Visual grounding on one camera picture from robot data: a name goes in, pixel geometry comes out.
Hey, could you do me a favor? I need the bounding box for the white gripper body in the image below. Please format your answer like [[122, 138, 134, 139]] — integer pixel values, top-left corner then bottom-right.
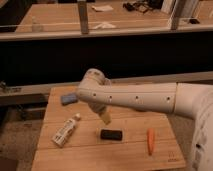
[[89, 103, 111, 125]]

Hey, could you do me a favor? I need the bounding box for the white squeeze bottle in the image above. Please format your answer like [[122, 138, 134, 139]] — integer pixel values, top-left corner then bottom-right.
[[52, 113, 81, 148]]

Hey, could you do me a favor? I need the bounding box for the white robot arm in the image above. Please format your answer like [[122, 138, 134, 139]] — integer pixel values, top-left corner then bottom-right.
[[76, 68, 213, 171]]

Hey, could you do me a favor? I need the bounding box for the clear bottle on far table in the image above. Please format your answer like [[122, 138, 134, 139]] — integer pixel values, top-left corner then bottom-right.
[[31, 17, 43, 32]]

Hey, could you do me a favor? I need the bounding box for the black rectangular block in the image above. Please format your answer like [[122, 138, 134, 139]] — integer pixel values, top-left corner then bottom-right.
[[100, 129, 123, 140]]

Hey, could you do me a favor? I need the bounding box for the blue sponge block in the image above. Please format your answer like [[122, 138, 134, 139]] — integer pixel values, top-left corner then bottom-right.
[[61, 93, 78, 106]]

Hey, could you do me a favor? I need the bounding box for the wooden work board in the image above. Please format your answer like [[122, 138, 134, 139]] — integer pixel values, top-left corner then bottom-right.
[[31, 86, 186, 171]]

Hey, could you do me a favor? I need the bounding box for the orange carrot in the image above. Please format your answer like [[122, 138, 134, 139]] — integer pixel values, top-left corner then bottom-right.
[[147, 128, 155, 156]]

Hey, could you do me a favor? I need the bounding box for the white crumpled paper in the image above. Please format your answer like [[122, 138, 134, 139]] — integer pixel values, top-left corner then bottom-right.
[[92, 22, 116, 29]]

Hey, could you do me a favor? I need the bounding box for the white paper sheet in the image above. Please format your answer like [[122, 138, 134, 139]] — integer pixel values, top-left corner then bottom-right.
[[92, 5, 113, 12]]

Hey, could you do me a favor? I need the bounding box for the grey metal rail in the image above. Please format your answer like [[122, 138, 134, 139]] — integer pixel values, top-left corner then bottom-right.
[[0, 71, 213, 106]]

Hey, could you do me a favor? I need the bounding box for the grey vertical post left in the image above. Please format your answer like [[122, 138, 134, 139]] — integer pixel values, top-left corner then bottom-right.
[[77, 0, 89, 34]]

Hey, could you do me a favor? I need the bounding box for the grey vertical post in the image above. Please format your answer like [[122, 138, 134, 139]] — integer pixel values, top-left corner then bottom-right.
[[77, 0, 89, 34], [170, 0, 186, 30]]

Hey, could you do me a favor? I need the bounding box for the black cables bundle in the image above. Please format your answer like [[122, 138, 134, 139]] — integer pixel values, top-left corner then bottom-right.
[[122, 0, 155, 14]]

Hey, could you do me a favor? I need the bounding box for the grey vertical post right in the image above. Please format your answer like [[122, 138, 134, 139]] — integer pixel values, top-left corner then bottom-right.
[[170, 0, 186, 30]]

